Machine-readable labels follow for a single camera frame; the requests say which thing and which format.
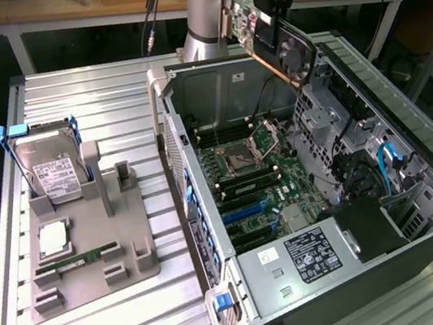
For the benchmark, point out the black graphics card with fan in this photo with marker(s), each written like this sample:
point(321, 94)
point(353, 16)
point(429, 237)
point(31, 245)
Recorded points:
point(294, 55)

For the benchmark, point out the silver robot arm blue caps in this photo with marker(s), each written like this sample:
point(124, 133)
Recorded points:
point(204, 20)

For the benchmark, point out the silver metal disk bay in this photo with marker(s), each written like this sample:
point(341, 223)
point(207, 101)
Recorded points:
point(317, 122)

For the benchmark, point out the metal socket cover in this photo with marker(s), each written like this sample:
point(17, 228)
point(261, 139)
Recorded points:
point(264, 138)

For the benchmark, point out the thin locking lever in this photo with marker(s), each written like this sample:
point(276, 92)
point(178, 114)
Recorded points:
point(217, 137)

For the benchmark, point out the CPU socket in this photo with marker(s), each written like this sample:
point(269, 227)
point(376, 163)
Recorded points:
point(241, 160)

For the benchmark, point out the green motherboard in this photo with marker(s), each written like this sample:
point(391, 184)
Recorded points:
point(290, 184)

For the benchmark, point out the black labelled RAM stick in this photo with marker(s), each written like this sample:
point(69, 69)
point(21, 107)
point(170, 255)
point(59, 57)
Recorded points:
point(251, 188)

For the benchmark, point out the silver chipset heatsink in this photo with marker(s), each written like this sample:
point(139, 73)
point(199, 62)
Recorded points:
point(294, 217)

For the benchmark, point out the long wooden desk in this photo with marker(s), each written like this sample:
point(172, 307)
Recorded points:
point(32, 14)

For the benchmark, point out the black plastic air shroud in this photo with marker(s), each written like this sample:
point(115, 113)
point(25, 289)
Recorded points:
point(362, 226)

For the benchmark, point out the hard disk in blue carrier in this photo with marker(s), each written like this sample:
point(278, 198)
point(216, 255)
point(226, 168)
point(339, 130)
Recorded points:
point(48, 164)

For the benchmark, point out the silver power supply unit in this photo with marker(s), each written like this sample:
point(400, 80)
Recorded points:
point(268, 282)

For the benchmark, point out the grey parts rack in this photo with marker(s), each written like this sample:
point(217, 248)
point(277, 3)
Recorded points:
point(86, 224)

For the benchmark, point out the open black PC case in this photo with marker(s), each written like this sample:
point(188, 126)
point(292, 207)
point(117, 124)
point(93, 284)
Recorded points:
point(422, 262)

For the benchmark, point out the blue case latch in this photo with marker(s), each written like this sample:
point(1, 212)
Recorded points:
point(222, 302)

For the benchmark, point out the green RAM stick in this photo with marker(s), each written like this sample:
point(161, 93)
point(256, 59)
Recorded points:
point(91, 256)

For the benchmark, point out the silver CPU chip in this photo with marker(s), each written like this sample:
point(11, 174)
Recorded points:
point(52, 238)

